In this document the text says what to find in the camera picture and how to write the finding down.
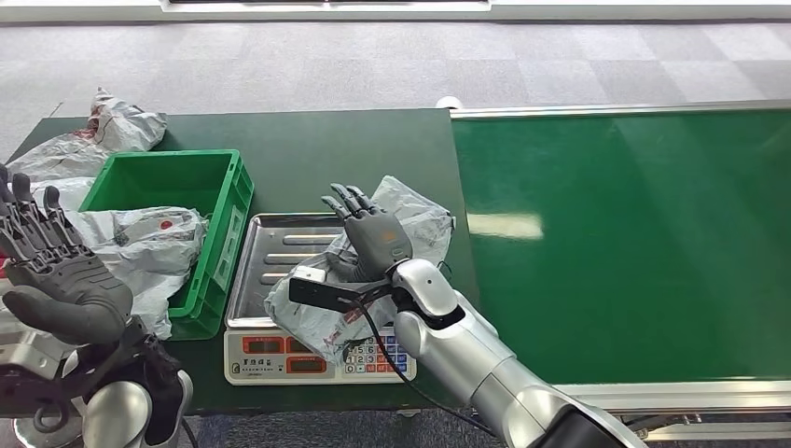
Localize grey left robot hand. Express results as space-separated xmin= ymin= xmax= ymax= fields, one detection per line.
xmin=0 ymin=162 xmax=134 ymax=347

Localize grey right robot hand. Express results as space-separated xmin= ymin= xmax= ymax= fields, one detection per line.
xmin=320 ymin=182 xmax=414 ymax=284

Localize grey poly mailer red print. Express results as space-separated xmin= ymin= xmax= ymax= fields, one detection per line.
xmin=264 ymin=175 xmax=457 ymax=367

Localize green conveyor belt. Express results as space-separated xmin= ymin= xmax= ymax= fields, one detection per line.
xmin=451 ymin=109 xmax=791 ymax=385

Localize large crumpled grey poly mailer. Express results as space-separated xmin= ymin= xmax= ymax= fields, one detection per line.
xmin=66 ymin=206 xmax=210 ymax=342

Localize flat white poly mailer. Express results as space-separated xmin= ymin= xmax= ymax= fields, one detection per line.
xmin=27 ymin=177 xmax=98 ymax=213

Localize electronic scale with steel tray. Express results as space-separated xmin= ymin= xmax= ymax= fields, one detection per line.
xmin=223 ymin=212 xmax=418 ymax=387

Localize flat grey poly mailer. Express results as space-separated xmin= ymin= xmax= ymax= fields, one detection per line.
xmin=5 ymin=130 xmax=114 ymax=184

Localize green plastic crate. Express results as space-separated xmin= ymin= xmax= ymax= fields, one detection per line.
xmin=78 ymin=148 xmax=256 ymax=343

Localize crumpled grey mailer red lines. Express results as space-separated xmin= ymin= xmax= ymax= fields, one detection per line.
xmin=88 ymin=86 xmax=169 ymax=153

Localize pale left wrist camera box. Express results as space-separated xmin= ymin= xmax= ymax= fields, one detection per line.
xmin=0 ymin=328 xmax=73 ymax=380

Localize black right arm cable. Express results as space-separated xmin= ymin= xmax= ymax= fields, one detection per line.
xmin=356 ymin=301 xmax=497 ymax=437

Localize aluminium conveyor frame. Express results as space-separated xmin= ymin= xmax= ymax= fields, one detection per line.
xmin=448 ymin=100 xmax=791 ymax=443

